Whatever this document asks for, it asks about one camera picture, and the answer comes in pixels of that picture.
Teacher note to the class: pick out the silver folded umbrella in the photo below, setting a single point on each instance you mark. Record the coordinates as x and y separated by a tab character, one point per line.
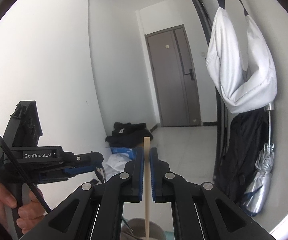
257	191

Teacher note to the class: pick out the black jacket hanging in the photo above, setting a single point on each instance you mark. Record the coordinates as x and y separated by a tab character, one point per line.
248	133

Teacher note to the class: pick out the white tote bag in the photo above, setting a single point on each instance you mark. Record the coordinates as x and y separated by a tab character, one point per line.
225	66

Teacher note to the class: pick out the grey door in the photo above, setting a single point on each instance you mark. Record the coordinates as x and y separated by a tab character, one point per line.
174	77

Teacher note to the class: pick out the metal spoon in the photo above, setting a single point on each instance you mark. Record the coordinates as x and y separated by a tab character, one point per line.
100	173

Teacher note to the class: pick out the black clothes pile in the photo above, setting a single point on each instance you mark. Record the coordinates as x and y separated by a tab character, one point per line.
128	135

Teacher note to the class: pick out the teal plaid tablecloth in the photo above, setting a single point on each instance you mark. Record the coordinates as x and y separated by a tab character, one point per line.
169	235

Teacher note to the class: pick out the wooden chopstick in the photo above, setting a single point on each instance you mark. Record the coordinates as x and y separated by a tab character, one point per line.
146	145

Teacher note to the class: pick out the white utensil holder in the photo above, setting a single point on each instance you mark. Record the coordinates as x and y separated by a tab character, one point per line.
135	229

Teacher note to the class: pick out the blue cardboard box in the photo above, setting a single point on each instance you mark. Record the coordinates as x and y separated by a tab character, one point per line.
129	152

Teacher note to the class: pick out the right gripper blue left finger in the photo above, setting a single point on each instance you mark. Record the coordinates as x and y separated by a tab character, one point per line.
135	168

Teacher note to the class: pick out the person's left hand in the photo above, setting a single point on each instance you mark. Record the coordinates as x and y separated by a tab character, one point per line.
29	215

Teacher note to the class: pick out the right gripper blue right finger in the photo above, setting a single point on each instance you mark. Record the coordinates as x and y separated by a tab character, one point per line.
159	186

